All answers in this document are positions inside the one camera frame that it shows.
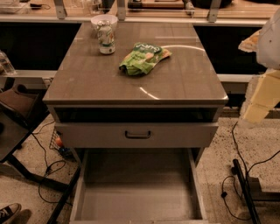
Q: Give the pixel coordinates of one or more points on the grey drawer cabinet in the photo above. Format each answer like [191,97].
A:
[183,88]

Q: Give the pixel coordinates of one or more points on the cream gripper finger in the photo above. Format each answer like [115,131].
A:
[262,96]
[249,45]

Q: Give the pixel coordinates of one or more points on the back shelf rail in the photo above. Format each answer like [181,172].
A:
[240,12]

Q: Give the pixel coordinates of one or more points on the black and white sneaker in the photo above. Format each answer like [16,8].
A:
[9,213]

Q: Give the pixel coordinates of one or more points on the black drawer handle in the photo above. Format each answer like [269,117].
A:
[129,135]

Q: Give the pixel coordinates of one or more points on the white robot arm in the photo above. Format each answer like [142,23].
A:
[268,46]

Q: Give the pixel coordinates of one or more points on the closed grey upper drawer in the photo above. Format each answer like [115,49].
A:
[111,135]

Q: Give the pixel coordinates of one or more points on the green rice chip bag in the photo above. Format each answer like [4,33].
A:
[143,58]

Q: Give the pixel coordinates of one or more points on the white bowl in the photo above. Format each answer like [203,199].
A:
[104,17]

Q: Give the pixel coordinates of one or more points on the clear plastic bottle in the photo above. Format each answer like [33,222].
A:
[6,64]

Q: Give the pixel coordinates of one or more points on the black side table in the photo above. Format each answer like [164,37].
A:
[22,111]

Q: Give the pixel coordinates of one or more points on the black metal stand right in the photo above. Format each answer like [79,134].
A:
[252,191]

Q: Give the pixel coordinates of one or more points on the wire basket with balls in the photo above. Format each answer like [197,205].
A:
[57,145]

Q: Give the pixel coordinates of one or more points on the open grey bottom drawer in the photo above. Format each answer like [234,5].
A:
[139,186]

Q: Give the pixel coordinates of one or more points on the green and white soda can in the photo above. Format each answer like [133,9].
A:
[105,37]

